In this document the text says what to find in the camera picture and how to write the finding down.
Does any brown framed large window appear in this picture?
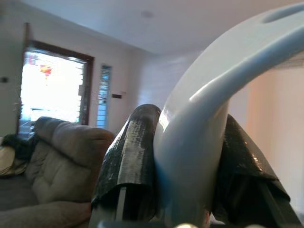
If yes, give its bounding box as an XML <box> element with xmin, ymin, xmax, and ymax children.
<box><xmin>16</xmin><ymin>40</ymin><xmax>95</xmax><ymax>137</ymax></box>

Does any narrow louvre window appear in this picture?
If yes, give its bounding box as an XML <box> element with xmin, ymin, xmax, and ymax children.
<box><xmin>96</xmin><ymin>64</ymin><xmax>113</xmax><ymax>130</ymax></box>

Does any dark fuzzy throw blanket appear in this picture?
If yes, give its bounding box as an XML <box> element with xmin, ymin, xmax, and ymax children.
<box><xmin>0</xmin><ymin>133</ymin><xmax>40</xmax><ymax>160</ymax></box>

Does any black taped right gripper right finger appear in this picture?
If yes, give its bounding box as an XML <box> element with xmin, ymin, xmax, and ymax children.
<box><xmin>212</xmin><ymin>114</ymin><xmax>304</xmax><ymax>228</ymax></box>

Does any cream cushion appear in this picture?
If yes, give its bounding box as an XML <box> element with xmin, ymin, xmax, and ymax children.
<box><xmin>0</xmin><ymin>144</ymin><xmax>27</xmax><ymax>178</ymax></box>

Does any beige leather sofa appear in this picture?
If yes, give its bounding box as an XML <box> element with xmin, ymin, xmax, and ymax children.
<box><xmin>0</xmin><ymin>116</ymin><xmax>117</xmax><ymax>228</ymax></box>

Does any white plastic dustpan handle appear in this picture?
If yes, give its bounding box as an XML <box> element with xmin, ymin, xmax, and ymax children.
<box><xmin>153</xmin><ymin>2</ymin><xmax>304</xmax><ymax>228</ymax></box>

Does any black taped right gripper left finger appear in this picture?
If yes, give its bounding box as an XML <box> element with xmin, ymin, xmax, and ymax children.
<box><xmin>91</xmin><ymin>104</ymin><xmax>164</xmax><ymax>223</ymax></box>

